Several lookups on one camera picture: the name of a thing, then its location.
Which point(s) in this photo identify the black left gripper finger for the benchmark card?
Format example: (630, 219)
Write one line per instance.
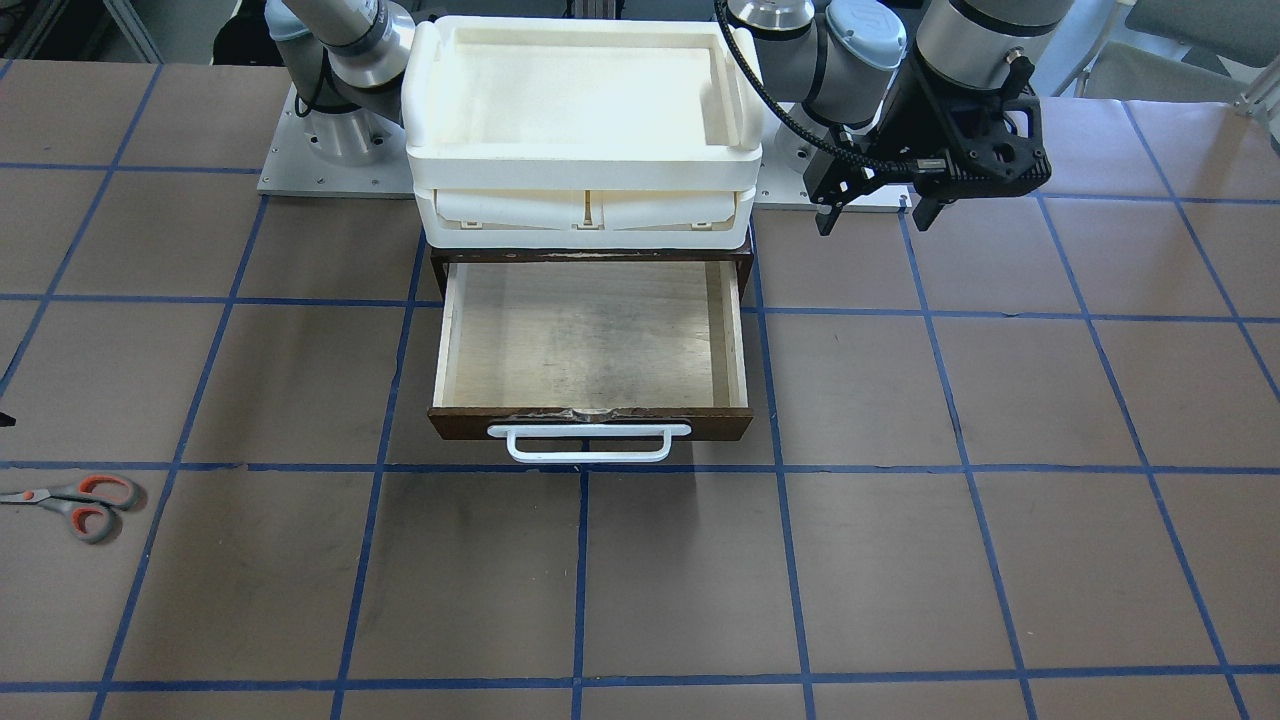
(927, 210)
(826, 217)

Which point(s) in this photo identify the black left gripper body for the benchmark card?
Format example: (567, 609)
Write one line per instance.
(912, 122)

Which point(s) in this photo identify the light wood drawer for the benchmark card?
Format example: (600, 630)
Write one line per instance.
(628, 343)

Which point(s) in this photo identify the orange grey scissors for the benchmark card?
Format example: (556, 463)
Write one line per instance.
(89, 505)

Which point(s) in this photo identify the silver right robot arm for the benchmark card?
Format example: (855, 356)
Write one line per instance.
(347, 62)

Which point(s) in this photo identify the dark brown drawer cabinet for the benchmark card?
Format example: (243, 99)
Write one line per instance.
(743, 256)

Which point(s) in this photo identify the white plastic storage bin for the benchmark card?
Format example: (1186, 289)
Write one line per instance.
(581, 134)

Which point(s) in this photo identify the white drawer handle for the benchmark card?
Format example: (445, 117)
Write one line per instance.
(513, 434)

